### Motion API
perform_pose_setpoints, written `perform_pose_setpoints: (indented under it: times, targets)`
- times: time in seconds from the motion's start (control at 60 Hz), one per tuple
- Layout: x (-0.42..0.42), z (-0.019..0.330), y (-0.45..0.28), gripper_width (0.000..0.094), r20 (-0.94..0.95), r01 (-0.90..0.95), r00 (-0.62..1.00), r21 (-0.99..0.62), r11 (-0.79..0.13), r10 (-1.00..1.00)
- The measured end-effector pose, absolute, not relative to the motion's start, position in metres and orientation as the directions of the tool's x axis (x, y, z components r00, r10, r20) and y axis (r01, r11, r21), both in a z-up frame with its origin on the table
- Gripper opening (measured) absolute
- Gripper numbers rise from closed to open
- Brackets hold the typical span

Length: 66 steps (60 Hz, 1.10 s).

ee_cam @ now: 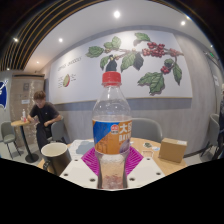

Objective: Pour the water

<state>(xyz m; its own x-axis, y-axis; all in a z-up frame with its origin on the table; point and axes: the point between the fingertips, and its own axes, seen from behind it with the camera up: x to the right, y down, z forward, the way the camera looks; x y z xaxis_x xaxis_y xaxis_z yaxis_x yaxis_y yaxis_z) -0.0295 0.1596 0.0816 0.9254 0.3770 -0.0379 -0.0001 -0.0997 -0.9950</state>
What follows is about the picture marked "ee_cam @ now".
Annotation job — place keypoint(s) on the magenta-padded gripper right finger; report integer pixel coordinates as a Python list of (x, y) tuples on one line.
[(145, 171)]

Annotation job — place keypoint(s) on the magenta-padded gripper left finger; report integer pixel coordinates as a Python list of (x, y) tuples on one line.
[(78, 172)]

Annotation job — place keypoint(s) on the clear red-capped drink bottle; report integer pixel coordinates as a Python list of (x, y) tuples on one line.
[(111, 110)]

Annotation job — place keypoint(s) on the small clear card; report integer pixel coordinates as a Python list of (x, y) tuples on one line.
[(147, 153)]

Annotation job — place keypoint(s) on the small dark green card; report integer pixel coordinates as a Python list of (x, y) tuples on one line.
[(147, 145)]

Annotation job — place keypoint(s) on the black mug with white inside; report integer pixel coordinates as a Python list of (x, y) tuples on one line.
[(56, 156)]

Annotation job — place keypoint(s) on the cardboard box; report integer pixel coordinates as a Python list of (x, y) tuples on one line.
[(172, 149)]

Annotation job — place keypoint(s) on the grey chair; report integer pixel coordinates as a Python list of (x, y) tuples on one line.
[(213, 130), (8, 131), (146, 128), (59, 130)]

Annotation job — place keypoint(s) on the small round wooden table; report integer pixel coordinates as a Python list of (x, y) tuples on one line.
[(23, 124)]

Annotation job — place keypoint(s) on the small clear bottle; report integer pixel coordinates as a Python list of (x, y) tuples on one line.
[(23, 116)]

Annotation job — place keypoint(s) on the green exit sign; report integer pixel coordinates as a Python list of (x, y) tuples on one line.
[(212, 54)]

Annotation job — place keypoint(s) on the round ceiling lights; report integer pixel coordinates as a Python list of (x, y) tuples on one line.
[(116, 14)]

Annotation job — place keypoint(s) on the coffee plant wall mural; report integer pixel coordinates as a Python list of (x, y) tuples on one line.
[(86, 76)]

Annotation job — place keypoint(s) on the blue and white wall sign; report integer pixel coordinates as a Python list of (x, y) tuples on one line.
[(3, 93)]

